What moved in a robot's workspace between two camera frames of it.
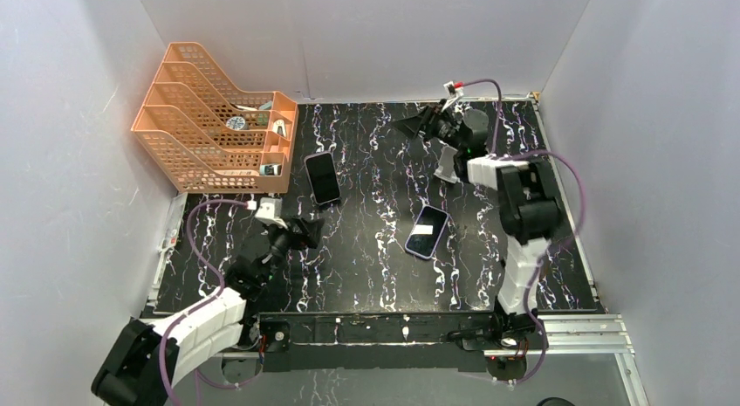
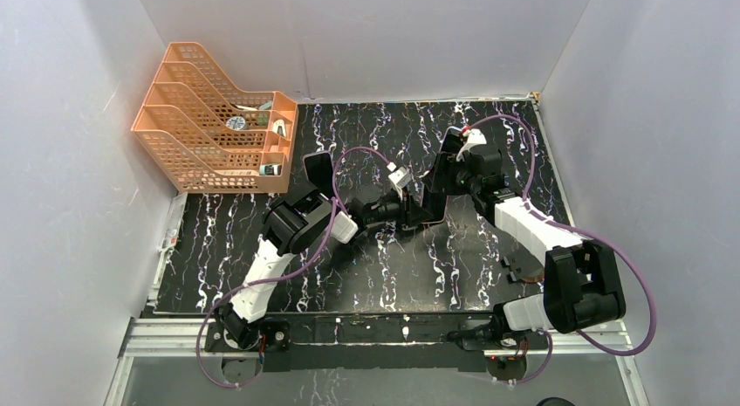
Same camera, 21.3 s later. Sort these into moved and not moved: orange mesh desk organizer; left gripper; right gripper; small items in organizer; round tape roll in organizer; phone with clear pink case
Moved: left gripper; right gripper
Not moved: phone with clear pink case; orange mesh desk organizer; round tape roll in organizer; small items in organizer
